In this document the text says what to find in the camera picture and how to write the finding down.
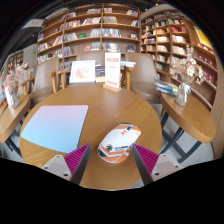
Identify low colourful book display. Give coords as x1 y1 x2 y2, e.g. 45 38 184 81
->
0 71 8 115

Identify distant wooden bookshelf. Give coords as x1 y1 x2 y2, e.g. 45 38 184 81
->
6 49 25 73

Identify tall wooden bookshelf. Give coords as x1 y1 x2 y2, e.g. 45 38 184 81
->
139 9 219 111

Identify light blue flat books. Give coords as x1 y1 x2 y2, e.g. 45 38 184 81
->
119 60 137 68

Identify beige armchair wooden arms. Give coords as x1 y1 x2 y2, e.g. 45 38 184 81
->
124 51 172 105
17 57 63 107
56 49 137 92

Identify round wooden side table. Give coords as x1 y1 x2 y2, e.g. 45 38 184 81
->
0 94 32 158
159 93 217 164

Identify white ceiling panel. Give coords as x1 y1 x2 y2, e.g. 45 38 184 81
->
21 18 46 30

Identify wide wooden bookshelf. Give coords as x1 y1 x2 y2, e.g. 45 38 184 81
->
35 3 142 66

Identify white framed picture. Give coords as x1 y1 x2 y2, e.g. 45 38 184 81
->
68 59 97 85

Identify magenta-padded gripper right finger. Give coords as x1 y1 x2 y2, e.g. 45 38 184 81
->
131 143 184 186

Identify white red sign wooden base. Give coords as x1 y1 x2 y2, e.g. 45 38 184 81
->
102 52 122 93

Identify glass vase beige dried flowers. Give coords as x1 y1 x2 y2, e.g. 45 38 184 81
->
170 44 205 108

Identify white orange computer mouse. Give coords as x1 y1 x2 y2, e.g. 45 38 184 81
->
96 123 142 164

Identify stack of blue books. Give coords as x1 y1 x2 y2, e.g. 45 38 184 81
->
154 79 179 97

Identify pastel blue pink mouse pad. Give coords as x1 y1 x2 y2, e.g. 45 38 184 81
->
20 104 90 154

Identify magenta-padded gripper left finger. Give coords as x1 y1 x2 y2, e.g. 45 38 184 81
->
40 143 93 186

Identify dark blue book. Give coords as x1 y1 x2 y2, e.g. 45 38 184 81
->
94 65 106 84

